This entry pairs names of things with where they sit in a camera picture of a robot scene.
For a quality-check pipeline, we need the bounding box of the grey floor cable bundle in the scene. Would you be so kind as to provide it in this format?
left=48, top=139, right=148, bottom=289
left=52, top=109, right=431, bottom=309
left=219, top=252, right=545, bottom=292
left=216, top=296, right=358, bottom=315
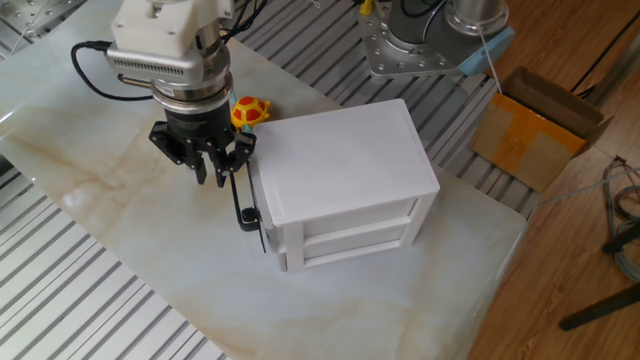
left=601, top=156, right=640, bottom=285

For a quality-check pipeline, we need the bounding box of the taped open cardboard box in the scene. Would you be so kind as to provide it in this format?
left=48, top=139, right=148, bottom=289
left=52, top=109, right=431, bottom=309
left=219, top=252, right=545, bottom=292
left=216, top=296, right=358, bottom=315
left=468, top=66, right=615, bottom=195

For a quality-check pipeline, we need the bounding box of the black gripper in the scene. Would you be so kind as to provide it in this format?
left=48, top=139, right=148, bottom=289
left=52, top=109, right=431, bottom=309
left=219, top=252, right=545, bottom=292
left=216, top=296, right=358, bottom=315
left=147, top=102, right=258, bottom=190

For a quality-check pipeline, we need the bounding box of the white drawer with black handle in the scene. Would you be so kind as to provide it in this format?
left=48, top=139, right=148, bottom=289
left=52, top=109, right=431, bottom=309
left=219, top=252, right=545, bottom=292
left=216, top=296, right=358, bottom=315
left=228, top=158, right=420, bottom=255

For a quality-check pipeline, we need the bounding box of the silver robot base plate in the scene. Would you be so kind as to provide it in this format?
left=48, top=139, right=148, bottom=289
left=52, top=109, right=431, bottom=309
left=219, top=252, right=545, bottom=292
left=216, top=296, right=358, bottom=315
left=357, top=0, right=466, bottom=80

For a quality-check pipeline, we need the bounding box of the black camera cable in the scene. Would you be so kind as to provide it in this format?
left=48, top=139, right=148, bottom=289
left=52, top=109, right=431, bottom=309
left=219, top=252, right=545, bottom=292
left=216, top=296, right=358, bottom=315
left=69, top=39, right=155, bottom=102

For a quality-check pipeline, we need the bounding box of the yellow toy turtle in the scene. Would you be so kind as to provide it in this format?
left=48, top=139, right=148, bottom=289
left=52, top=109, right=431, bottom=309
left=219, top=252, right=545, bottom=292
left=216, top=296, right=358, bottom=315
left=229, top=95, right=272, bottom=134

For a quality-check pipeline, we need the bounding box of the black stand leg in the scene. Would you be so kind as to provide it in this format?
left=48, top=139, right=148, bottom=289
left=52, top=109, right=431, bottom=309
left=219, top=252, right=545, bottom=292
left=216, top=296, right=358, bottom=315
left=558, top=283, right=640, bottom=332
left=601, top=223, right=640, bottom=255

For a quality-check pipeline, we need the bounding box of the marble pattern table mat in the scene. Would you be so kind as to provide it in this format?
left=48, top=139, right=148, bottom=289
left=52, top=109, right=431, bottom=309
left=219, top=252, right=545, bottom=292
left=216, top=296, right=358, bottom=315
left=0, top=4, right=529, bottom=360

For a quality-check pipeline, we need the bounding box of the white drawer without handle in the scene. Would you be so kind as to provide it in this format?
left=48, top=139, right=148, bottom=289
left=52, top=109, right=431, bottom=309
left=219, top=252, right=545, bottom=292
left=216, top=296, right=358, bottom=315
left=272, top=219, right=417, bottom=274

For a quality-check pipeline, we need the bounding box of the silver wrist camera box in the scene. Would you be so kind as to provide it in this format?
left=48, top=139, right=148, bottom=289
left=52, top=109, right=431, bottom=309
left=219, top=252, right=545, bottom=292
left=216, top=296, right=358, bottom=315
left=104, top=40, right=206, bottom=96

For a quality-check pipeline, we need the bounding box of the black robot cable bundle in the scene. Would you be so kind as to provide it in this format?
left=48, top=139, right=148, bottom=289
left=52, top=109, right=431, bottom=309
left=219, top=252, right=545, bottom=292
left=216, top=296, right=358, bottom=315
left=219, top=0, right=271, bottom=44

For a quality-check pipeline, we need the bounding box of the white plastic drawer cabinet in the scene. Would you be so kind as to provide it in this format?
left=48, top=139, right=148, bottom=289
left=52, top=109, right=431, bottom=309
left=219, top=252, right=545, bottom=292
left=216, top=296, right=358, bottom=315
left=248, top=98, right=441, bottom=274

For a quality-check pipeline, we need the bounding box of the single grey floor cable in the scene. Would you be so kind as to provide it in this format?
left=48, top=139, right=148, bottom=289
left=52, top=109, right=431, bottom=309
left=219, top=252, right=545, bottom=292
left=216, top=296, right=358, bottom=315
left=537, top=166, right=640, bottom=209

